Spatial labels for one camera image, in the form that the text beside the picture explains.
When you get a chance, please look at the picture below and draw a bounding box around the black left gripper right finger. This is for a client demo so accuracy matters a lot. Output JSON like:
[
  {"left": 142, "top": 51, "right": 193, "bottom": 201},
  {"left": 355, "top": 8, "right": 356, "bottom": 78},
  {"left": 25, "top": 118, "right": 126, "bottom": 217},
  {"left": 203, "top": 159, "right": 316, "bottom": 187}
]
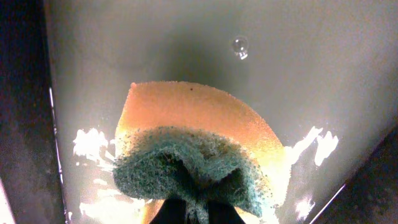
[{"left": 208, "top": 200, "right": 245, "bottom": 224}]

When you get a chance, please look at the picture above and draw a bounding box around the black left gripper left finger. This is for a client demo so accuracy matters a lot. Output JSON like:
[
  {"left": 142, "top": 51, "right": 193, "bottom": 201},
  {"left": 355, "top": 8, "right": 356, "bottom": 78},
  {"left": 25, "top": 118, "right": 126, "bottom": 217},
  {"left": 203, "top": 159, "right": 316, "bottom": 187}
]
[{"left": 150, "top": 198, "right": 187, "bottom": 224}]

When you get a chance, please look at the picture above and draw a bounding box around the yellow green sponge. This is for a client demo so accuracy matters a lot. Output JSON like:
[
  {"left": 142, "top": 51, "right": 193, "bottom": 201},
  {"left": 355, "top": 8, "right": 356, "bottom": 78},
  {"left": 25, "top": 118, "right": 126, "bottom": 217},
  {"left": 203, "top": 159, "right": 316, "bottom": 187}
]
[{"left": 113, "top": 82, "right": 290, "bottom": 223}]

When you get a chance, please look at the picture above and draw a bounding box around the green water tray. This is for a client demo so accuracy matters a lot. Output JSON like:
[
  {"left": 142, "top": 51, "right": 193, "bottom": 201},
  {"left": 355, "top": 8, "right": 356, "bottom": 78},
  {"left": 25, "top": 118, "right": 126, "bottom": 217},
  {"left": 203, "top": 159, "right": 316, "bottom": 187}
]
[{"left": 1, "top": 1, "right": 397, "bottom": 223}]

